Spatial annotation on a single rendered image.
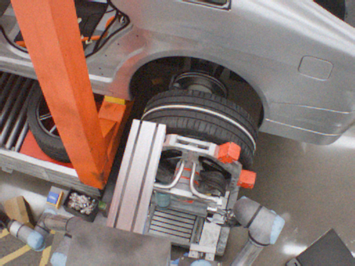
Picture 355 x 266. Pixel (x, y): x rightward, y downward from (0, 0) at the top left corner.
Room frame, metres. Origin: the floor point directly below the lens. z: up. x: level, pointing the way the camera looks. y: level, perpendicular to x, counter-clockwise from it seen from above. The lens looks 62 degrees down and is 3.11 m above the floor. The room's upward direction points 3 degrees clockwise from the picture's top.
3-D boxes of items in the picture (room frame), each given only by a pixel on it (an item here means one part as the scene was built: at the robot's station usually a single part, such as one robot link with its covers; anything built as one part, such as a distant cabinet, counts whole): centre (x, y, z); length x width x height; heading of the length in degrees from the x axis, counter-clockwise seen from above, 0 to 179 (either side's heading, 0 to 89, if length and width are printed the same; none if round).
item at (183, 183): (0.95, -0.06, 0.85); 0.21 x 0.14 x 0.14; 168
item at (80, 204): (0.86, 0.57, 0.51); 0.20 x 0.14 x 0.13; 71
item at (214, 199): (0.88, -0.15, 1.03); 0.19 x 0.18 x 0.11; 168
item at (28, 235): (0.45, 0.64, 1.21); 0.11 x 0.08 x 0.09; 67
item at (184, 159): (0.92, 0.05, 1.03); 0.19 x 0.18 x 0.11; 168
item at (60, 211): (0.87, 0.61, 0.44); 0.43 x 0.17 x 0.03; 78
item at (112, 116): (1.40, 0.42, 0.69); 0.52 x 0.17 x 0.35; 168
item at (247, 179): (0.96, -0.39, 0.85); 0.09 x 0.08 x 0.07; 78
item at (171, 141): (1.02, -0.08, 0.85); 0.54 x 0.07 x 0.54; 78
